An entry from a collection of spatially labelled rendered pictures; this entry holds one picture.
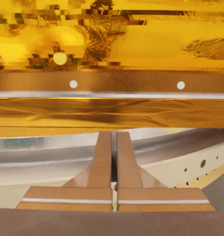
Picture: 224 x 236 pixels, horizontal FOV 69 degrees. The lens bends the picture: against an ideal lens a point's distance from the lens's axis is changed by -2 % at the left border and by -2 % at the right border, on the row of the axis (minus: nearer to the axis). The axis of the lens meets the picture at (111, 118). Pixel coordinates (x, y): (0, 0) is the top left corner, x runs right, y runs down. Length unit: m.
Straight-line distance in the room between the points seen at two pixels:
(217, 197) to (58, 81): 0.40
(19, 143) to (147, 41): 0.21
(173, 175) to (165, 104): 0.11
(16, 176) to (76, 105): 0.12
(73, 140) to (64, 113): 0.05
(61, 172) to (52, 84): 0.12
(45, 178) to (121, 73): 0.17
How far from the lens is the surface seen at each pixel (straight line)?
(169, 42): 0.24
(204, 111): 0.29
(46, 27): 0.24
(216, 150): 0.35
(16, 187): 0.23
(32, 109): 0.28
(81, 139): 0.24
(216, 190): 0.46
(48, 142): 0.25
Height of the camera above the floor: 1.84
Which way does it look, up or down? 16 degrees down
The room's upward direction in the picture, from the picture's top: straight up
